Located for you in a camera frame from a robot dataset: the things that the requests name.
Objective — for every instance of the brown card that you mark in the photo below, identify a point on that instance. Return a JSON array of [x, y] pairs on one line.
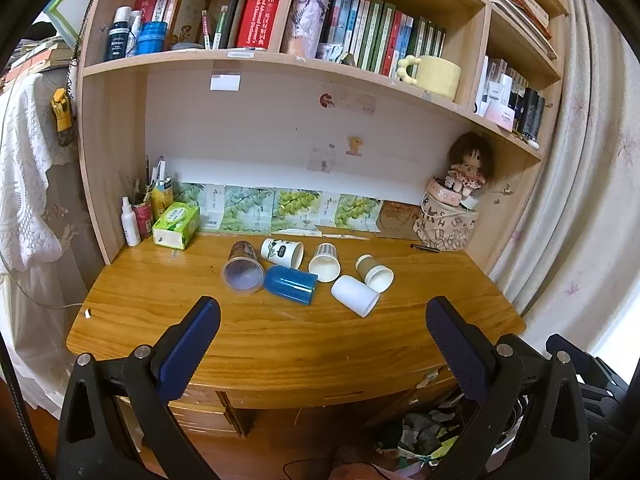
[[400, 220]]

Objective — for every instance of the white spray bottle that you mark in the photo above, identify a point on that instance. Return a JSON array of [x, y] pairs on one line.
[[131, 225]]

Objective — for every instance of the pale floral box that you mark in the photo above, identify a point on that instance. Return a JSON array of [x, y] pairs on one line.
[[306, 15]]

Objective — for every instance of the white leaf print paper cup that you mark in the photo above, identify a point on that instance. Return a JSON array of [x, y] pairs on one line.
[[281, 252]]

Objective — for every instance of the white cosmetic boxes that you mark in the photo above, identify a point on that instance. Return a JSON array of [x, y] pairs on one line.
[[497, 95]]

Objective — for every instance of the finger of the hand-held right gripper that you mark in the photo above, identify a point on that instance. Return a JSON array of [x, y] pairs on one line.
[[585, 362]]

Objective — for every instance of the red pen holder can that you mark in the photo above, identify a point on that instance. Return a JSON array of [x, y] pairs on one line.
[[144, 220]]

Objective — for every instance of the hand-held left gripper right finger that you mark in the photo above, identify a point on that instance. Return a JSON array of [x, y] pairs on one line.
[[459, 352]]

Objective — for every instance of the green leaf print card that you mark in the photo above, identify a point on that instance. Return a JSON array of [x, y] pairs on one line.
[[190, 195], [296, 207], [248, 208], [357, 212]]

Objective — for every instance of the yellow mug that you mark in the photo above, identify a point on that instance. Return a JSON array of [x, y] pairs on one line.
[[436, 76]]

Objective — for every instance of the white wall label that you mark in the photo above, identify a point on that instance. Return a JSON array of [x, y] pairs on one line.
[[225, 82]]

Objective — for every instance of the colourful cloth pile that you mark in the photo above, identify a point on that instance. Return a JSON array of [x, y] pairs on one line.
[[425, 435]]

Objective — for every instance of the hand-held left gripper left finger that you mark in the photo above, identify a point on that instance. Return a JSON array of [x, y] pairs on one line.
[[187, 352]]

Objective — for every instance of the pile of old books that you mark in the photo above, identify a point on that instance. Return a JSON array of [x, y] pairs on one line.
[[40, 57]]

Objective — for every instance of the blue plastic cup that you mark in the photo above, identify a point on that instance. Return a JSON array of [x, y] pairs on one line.
[[290, 284]]

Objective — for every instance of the brown haired doll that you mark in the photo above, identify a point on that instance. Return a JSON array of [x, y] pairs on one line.
[[470, 162]]

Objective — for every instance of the plain white cup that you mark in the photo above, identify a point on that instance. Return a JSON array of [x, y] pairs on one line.
[[354, 295]]

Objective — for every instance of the clear plastic cup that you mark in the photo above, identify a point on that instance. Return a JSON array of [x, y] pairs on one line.
[[244, 272]]

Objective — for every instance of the brown paper cup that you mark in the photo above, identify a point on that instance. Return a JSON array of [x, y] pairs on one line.
[[376, 274]]

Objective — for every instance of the grey patterned paper cup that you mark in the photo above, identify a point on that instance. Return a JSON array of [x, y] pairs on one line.
[[325, 262]]

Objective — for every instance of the green tissue box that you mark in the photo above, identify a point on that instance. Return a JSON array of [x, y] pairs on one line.
[[176, 224]]

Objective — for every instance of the orange box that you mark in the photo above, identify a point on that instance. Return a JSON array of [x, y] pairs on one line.
[[187, 10]]

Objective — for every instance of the red dictionary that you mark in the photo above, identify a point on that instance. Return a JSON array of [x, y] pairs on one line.
[[260, 12]]

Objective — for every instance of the wooden desk drawer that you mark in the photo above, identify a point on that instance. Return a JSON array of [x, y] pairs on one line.
[[205, 412]]

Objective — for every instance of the pink round box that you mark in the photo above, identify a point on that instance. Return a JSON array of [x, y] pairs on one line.
[[442, 192]]

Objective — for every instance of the wooden bookshelf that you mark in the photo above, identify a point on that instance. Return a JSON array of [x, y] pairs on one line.
[[125, 125]]

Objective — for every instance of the floral curtain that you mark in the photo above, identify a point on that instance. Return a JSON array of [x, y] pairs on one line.
[[585, 160]]

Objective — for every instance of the red wall sticker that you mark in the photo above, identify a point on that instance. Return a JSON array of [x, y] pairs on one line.
[[327, 100]]

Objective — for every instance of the black cosmetic bottles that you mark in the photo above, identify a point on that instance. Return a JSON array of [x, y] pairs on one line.
[[530, 115]]

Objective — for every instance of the blue jar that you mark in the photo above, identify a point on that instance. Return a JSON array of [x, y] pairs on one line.
[[151, 39]]

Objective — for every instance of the row of green spine books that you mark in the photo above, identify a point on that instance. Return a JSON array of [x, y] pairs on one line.
[[385, 32]]

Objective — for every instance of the black pen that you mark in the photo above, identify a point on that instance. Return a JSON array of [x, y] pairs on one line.
[[425, 247]]

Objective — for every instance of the white lace cloth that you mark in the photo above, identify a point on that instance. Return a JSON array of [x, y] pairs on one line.
[[25, 175]]

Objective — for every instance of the red book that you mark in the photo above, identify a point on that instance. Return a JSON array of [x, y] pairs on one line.
[[147, 2]]

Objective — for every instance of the white pen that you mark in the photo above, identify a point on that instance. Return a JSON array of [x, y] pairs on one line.
[[160, 170]]

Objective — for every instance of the small white bottle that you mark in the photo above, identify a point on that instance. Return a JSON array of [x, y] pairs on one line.
[[134, 35]]

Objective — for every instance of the yellow toy charm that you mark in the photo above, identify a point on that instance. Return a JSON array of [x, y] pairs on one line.
[[62, 110]]

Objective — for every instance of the black book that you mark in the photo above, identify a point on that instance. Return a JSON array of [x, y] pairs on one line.
[[232, 12]]

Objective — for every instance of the letter print fabric basket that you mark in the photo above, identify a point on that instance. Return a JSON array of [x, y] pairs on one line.
[[445, 227]]

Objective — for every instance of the dark blue bottle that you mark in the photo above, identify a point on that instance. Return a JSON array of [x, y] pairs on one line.
[[117, 35]]

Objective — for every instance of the orange wall sticker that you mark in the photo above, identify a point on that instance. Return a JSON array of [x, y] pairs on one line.
[[355, 145]]

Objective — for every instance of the stack of flat books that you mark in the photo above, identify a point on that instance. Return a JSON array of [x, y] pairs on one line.
[[520, 0]]

